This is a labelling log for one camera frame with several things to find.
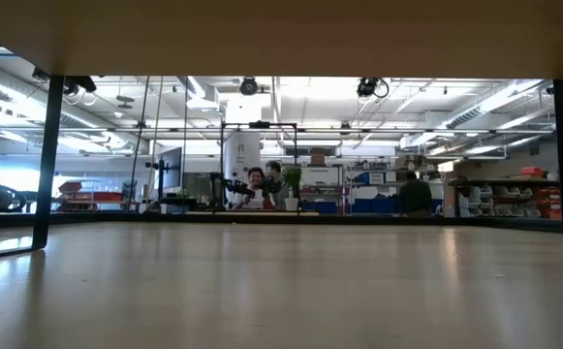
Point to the black background robot arm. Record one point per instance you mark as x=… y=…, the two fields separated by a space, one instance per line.
x=237 y=186

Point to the light wooden shelf board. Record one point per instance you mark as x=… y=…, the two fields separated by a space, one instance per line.
x=281 y=39

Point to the person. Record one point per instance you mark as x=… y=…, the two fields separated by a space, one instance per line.
x=414 y=196
x=275 y=172
x=256 y=194

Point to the potted green plant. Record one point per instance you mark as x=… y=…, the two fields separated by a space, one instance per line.
x=291 y=177

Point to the brown cardboard box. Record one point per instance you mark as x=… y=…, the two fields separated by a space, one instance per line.
x=318 y=156

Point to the white cylindrical column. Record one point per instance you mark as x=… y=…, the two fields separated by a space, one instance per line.
x=242 y=155

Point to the round black ceiling device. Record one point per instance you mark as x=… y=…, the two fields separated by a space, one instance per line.
x=248 y=85

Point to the blue storage bins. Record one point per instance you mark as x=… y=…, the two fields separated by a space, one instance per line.
x=375 y=206

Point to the black computer monitor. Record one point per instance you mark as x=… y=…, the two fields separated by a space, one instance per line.
x=172 y=167

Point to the red utility cart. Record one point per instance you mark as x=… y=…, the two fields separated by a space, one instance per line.
x=92 y=196

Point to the storage rack with bins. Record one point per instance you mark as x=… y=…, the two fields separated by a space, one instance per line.
x=499 y=199

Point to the black overhead device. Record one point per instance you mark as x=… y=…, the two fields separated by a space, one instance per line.
x=80 y=85

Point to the red box on rack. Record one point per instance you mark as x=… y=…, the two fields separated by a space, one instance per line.
x=532 y=171

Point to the black metal gantry frame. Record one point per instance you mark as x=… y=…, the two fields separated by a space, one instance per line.
x=259 y=125

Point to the black table edge rail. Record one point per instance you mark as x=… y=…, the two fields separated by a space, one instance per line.
x=358 y=219

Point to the small black security camera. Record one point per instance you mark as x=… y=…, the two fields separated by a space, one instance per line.
x=40 y=74

